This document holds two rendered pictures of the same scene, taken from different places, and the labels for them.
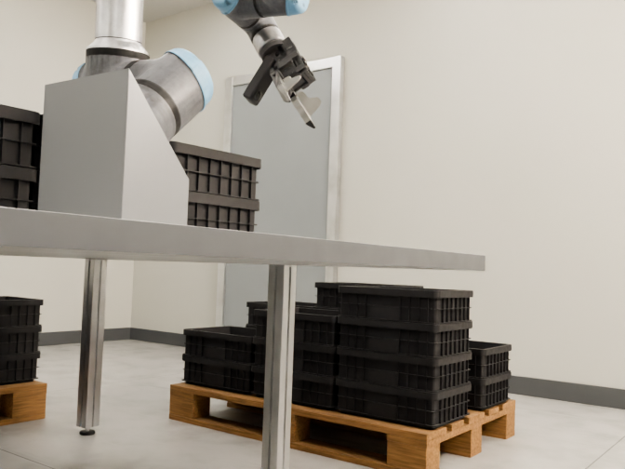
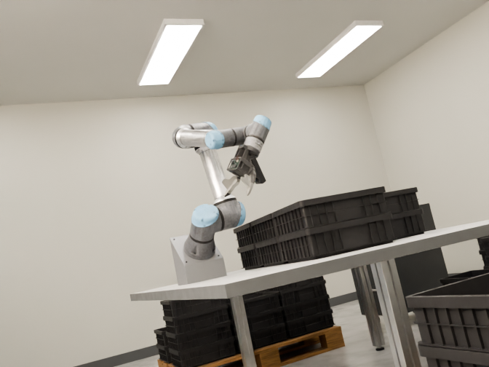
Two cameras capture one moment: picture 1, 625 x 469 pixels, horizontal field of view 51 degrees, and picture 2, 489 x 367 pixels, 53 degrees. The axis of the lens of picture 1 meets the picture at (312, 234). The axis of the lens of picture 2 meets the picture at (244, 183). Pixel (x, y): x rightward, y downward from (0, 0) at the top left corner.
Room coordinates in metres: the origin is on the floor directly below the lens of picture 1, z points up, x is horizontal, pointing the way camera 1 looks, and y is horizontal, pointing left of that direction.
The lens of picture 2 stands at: (2.45, -1.60, 0.75)
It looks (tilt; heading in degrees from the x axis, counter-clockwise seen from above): 9 degrees up; 119
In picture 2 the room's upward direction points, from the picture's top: 12 degrees counter-clockwise
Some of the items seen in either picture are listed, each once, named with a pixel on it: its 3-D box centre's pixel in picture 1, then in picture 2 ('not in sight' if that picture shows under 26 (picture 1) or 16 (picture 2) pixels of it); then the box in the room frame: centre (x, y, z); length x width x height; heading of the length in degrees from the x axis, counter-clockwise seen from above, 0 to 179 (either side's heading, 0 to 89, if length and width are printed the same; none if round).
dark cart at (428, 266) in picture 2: not in sight; (396, 266); (1.37, 2.58, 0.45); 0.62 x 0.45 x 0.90; 53
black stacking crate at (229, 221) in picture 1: (167, 221); (335, 239); (1.72, 0.38, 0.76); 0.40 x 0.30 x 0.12; 49
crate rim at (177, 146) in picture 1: (170, 162); (327, 202); (1.72, 0.38, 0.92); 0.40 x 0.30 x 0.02; 49
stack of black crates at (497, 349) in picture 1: (451, 370); not in sight; (2.70, -0.58, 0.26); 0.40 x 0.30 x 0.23; 53
